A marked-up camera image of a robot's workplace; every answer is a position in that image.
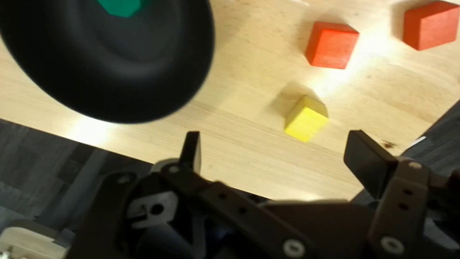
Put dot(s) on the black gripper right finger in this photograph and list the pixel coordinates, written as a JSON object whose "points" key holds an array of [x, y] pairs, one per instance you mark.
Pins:
{"points": [[368, 162]]}

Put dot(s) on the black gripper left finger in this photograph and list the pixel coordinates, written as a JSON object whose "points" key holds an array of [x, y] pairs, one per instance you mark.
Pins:
{"points": [[191, 152]]}

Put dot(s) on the yellow cube block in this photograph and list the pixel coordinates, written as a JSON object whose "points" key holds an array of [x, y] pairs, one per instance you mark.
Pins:
{"points": [[306, 119]]}

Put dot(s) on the red cube block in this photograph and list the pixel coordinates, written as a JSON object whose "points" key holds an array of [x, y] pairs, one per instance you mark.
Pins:
{"points": [[430, 25], [331, 45]]}

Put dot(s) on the small green block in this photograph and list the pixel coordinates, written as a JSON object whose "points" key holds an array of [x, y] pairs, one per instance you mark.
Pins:
{"points": [[121, 8]]}

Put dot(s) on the black bowl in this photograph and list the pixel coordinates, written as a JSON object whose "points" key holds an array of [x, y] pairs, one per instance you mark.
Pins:
{"points": [[118, 70]]}

